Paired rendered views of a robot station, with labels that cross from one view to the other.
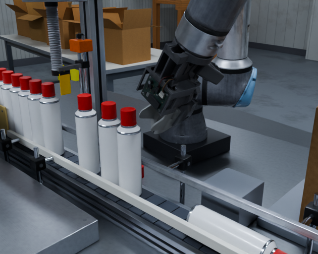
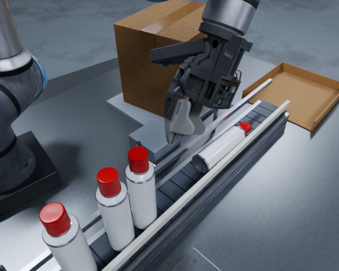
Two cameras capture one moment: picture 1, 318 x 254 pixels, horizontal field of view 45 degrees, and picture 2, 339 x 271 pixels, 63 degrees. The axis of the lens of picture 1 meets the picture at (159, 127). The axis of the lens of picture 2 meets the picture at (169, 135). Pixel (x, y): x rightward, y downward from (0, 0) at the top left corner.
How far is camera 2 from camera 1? 0.81 m
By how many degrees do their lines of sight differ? 76
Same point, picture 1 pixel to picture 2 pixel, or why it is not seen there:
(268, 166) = (81, 123)
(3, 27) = not seen: outside the picture
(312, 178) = not seen: hidden behind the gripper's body
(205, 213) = (211, 152)
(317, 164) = not seen: hidden behind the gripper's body
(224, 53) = (9, 49)
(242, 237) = (233, 138)
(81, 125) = (79, 241)
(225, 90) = (31, 88)
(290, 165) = (83, 111)
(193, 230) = (223, 164)
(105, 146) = (128, 213)
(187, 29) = (251, 14)
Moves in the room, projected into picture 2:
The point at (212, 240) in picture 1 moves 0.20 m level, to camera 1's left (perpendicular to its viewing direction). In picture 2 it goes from (232, 155) to (250, 230)
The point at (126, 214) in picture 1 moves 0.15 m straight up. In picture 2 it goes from (181, 221) to (183, 176)
